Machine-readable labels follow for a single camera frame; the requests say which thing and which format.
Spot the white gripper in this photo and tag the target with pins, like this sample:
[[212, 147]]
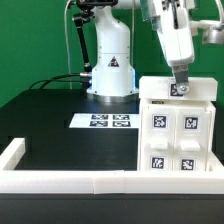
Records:
[[171, 21]]

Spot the white door panel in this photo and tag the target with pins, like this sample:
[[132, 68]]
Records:
[[157, 138], [191, 139]]

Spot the white cabinet body box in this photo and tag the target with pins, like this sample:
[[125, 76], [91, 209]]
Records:
[[178, 105]]

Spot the small white cabinet top block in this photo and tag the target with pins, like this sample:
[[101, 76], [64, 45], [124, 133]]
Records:
[[165, 88]]

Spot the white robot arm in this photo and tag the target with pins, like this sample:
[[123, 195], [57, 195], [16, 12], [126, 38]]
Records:
[[113, 77]]

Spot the white marker sheet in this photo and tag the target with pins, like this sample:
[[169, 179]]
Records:
[[108, 121]]

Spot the white U-shaped fence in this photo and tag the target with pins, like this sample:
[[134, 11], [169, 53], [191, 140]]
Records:
[[104, 182]]

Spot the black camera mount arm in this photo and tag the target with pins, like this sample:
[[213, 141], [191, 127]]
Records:
[[85, 15]]

